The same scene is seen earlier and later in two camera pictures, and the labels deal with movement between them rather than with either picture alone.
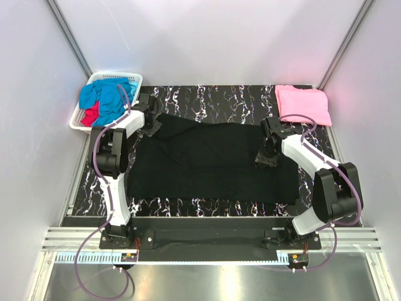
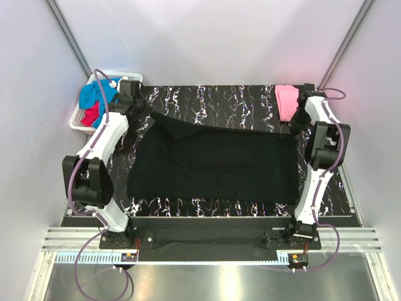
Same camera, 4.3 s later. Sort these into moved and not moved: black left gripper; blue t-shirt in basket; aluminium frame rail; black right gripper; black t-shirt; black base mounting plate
Moved: black right gripper; black left gripper
Not moved: black t-shirt; aluminium frame rail; blue t-shirt in basket; black base mounting plate
